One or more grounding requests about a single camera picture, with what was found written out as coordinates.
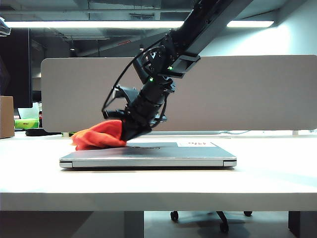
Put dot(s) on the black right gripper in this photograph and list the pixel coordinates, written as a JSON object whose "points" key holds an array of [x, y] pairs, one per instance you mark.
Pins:
{"points": [[146, 114]]}

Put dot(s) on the orange microfibre rag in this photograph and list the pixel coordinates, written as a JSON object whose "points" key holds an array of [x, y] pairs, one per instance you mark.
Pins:
{"points": [[99, 136]]}

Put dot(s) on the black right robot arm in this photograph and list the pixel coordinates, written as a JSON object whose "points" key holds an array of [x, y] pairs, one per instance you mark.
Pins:
{"points": [[200, 24]]}

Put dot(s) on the silver closed laptop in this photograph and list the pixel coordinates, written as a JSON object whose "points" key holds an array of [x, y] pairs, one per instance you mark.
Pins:
{"points": [[161, 155]]}

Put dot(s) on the white label with red print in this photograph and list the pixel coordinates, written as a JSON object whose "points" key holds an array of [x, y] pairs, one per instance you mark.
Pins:
{"points": [[195, 144]]}

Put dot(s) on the grey table leg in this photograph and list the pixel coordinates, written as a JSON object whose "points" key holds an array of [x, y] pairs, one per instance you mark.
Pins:
{"points": [[133, 224]]}

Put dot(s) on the black flat pad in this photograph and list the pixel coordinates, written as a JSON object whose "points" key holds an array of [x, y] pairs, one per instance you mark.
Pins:
{"points": [[39, 132]]}

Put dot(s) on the dark cola bottle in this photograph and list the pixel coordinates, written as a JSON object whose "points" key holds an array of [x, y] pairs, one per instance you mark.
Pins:
{"points": [[40, 119]]}

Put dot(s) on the white tissue sheet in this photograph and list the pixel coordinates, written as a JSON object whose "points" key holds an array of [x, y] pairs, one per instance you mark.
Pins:
{"points": [[28, 111]]}

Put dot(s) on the green tissue box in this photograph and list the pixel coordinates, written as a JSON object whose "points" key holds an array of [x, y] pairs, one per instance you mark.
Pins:
{"points": [[26, 123]]}

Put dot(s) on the grey desk divider panel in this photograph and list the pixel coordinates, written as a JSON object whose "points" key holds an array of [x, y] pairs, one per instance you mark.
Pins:
{"points": [[235, 94]]}

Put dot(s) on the long ceiling light strip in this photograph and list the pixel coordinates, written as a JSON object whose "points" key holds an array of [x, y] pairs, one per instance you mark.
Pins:
{"points": [[99, 24]]}

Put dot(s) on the black office chair base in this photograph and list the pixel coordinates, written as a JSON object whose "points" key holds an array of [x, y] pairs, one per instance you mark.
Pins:
{"points": [[223, 219]]}

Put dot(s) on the brown cardboard box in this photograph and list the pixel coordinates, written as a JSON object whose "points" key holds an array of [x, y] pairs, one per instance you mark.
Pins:
{"points": [[6, 116]]}

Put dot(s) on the black computer monitor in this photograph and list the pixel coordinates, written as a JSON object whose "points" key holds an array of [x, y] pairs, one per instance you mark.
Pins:
{"points": [[15, 74]]}

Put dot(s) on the pale grey plastic wrap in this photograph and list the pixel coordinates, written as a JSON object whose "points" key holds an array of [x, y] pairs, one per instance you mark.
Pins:
{"points": [[5, 24]]}

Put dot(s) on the dark table leg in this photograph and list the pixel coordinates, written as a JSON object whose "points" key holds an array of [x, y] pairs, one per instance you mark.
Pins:
{"points": [[302, 224]]}

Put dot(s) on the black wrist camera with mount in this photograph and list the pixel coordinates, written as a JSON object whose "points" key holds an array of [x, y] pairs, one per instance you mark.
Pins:
{"points": [[126, 93]]}

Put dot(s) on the white divider bracket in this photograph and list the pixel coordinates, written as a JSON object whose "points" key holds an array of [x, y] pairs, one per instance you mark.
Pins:
{"points": [[65, 135], [295, 132]]}

